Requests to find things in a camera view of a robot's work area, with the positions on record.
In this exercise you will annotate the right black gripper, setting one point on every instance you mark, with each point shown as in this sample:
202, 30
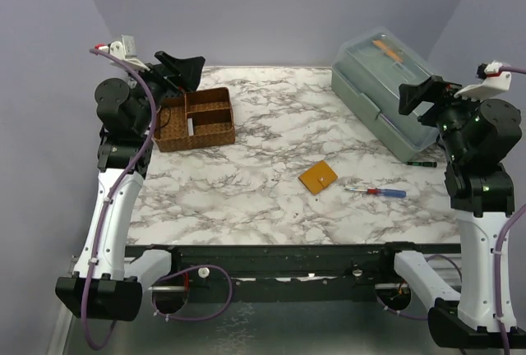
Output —
434, 88

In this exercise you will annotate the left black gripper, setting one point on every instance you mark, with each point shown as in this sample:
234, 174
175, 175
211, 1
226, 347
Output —
186, 72

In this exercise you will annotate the black silver-edged credit card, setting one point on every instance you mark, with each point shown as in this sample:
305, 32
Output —
190, 127

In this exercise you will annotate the yellow leather card holder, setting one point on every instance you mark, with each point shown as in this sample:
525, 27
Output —
318, 177

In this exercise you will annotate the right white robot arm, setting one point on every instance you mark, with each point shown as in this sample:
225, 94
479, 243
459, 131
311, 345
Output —
477, 133

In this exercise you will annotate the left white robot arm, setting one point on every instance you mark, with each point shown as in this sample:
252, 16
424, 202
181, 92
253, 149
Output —
102, 285

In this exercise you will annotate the orange tool inside toolbox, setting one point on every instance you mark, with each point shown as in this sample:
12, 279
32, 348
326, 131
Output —
387, 50

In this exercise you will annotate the clear lid plastic toolbox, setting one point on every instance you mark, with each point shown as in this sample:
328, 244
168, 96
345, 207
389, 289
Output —
367, 81

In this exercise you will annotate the brown woven basket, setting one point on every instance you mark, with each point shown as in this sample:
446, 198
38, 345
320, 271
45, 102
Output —
212, 114

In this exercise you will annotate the small black green screwdriver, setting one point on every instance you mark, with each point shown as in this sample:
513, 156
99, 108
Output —
423, 164

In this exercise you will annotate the red blue screwdriver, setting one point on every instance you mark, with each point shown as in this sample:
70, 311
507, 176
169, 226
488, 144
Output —
391, 193

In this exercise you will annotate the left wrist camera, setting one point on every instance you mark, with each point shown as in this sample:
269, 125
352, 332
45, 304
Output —
124, 49

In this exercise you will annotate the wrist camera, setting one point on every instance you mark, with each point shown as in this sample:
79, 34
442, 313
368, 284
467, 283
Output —
495, 81
124, 49

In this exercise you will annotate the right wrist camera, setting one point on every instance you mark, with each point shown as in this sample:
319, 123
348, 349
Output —
495, 81

